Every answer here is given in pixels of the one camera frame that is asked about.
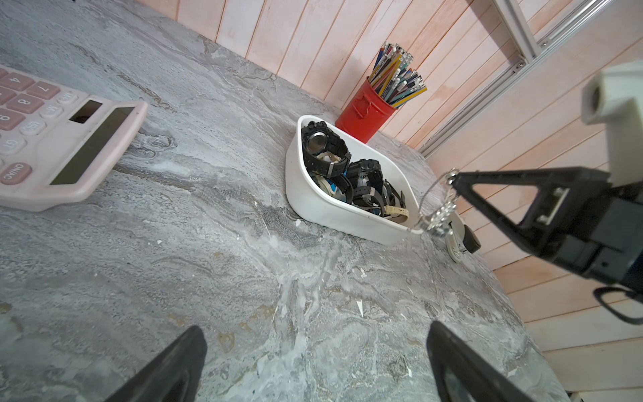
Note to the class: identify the red metal pencil bucket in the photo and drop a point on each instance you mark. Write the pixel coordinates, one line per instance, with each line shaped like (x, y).
(365, 114)

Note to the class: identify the black digital watch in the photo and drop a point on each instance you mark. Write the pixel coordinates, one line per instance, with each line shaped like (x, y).
(365, 173)
(369, 199)
(324, 152)

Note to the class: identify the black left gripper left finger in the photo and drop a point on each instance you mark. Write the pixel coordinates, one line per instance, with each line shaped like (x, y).
(173, 375)

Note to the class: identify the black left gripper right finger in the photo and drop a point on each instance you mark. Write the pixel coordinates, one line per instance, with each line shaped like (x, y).
(461, 374)

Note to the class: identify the black watch with keychain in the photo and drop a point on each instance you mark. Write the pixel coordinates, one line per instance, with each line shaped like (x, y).
(344, 186)

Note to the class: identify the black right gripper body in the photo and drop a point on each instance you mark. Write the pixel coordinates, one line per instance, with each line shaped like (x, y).
(598, 234)

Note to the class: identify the black and cream utility knife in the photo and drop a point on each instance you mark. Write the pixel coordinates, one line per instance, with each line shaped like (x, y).
(460, 239)

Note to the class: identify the cream silicone watch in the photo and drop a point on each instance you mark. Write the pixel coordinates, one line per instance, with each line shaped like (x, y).
(327, 186)

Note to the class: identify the white plastic storage box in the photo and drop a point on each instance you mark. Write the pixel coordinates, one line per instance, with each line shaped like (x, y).
(312, 204)

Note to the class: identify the bundle of coloured pencils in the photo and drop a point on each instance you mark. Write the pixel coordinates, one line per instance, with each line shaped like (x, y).
(392, 77)

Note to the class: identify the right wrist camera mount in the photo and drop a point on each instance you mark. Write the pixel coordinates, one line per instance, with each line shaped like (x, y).
(613, 97)

